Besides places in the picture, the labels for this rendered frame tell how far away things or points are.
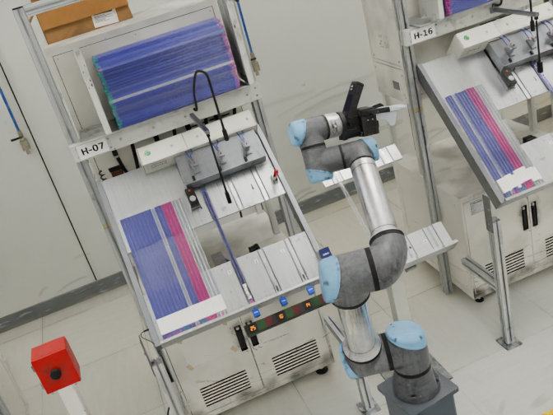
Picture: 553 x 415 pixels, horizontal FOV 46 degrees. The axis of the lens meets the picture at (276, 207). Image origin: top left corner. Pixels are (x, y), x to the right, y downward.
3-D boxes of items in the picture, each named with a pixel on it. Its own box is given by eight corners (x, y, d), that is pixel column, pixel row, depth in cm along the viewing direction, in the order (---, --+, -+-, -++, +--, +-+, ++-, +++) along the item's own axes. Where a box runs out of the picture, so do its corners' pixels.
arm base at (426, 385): (451, 386, 203) (446, 361, 199) (413, 411, 198) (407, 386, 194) (420, 363, 216) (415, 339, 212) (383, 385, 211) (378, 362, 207)
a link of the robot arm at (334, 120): (318, 114, 198) (328, 114, 190) (332, 110, 199) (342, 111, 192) (322, 138, 200) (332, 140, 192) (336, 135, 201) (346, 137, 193)
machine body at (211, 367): (338, 372, 304) (308, 261, 278) (197, 435, 291) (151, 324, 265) (291, 305, 362) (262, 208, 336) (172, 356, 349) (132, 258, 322)
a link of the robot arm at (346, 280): (396, 377, 201) (377, 272, 162) (348, 389, 201) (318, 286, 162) (386, 344, 209) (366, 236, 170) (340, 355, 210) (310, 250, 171)
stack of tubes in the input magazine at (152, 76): (242, 86, 257) (223, 19, 246) (118, 129, 247) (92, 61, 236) (234, 81, 268) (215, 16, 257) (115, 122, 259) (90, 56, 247)
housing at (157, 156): (257, 142, 276) (257, 123, 263) (147, 181, 267) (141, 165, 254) (250, 126, 279) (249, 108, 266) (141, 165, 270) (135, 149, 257)
